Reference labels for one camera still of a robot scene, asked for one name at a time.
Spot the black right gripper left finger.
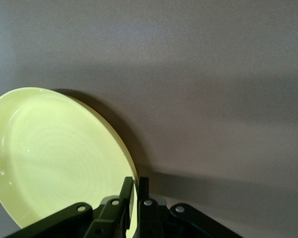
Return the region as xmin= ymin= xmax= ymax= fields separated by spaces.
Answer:
xmin=4 ymin=176 xmax=135 ymax=238

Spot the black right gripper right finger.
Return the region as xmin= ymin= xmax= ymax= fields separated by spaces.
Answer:
xmin=134 ymin=177 xmax=239 ymax=238

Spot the yellow round plate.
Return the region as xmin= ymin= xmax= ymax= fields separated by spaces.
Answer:
xmin=0 ymin=86 xmax=138 ymax=238

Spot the brown table cover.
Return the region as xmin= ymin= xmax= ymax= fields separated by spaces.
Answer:
xmin=0 ymin=0 xmax=298 ymax=238

